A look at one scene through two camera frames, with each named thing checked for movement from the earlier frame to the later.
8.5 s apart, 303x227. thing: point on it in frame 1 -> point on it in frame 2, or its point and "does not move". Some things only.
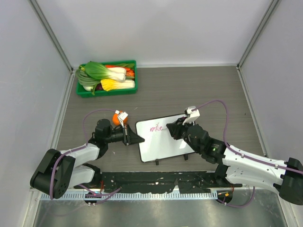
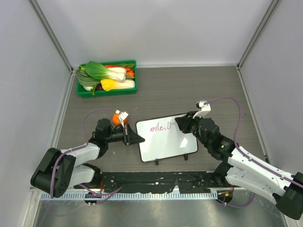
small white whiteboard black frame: x=159 y=143 does not move
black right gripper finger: x=175 y=128 -> x=186 y=122
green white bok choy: x=97 y=71 does not move
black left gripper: x=129 y=136 does not move
